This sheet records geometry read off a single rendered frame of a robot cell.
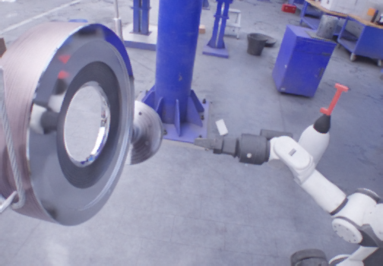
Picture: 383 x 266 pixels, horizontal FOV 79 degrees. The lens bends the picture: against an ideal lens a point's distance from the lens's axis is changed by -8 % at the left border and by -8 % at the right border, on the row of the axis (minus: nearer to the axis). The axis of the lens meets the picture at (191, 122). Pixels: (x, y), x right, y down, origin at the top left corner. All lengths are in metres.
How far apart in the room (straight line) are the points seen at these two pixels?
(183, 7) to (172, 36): 0.22
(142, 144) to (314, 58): 2.67
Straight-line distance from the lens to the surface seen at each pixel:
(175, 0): 1.84
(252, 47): 4.34
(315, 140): 1.98
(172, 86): 2.06
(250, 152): 0.72
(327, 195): 0.75
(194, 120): 2.28
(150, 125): 0.79
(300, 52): 3.12
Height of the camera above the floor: 1.40
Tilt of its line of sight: 36 degrees down
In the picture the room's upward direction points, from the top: 9 degrees clockwise
